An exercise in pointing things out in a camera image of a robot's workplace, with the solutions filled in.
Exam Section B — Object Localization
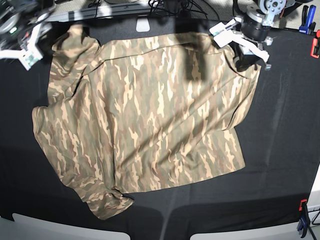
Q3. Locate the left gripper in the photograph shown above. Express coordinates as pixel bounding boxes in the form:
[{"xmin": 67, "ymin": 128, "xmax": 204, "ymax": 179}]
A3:
[{"xmin": 209, "ymin": 16, "xmax": 273, "ymax": 69}]

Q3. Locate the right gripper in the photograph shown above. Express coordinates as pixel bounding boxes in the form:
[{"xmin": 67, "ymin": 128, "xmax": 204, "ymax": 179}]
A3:
[{"xmin": 0, "ymin": 23, "xmax": 52, "ymax": 71}]

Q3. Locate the camouflage t-shirt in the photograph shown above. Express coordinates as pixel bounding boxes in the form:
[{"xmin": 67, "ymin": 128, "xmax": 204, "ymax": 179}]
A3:
[{"xmin": 32, "ymin": 24, "xmax": 261, "ymax": 220}]

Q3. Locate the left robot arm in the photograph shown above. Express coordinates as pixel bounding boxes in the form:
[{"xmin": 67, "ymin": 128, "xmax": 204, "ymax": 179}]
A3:
[{"xmin": 209, "ymin": 0, "xmax": 308, "ymax": 72}]

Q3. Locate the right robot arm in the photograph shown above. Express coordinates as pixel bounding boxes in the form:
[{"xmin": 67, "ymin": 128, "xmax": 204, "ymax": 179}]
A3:
[{"xmin": 0, "ymin": 0, "xmax": 55, "ymax": 71}]

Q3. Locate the orange clamp far right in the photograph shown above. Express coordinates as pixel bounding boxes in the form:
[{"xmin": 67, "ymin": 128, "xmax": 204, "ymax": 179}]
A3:
[{"xmin": 310, "ymin": 30, "xmax": 320, "ymax": 59}]

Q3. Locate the blue clamp top right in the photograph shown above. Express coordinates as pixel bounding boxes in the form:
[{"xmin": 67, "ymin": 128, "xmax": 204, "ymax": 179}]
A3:
[{"xmin": 298, "ymin": 4, "xmax": 317, "ymax": 35}]

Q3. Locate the white tape patch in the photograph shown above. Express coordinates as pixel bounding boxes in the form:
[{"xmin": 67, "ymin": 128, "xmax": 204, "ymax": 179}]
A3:
[{"xmin": 135, "ymin": 18, "xmax": 151, "ymax": 33}]

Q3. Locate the orange blue clamp near right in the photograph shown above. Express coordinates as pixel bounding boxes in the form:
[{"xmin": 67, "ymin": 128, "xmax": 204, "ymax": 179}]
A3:
[{"xmin": 297, "ymin": 199, "xmax": 311, "ymax": 239}]

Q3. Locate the black cable bundle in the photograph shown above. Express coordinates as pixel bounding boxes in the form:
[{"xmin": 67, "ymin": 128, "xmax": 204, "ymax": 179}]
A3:
[{"xmin": 147, "ymin": 0, "xmax": 221, "ymax": 21}]

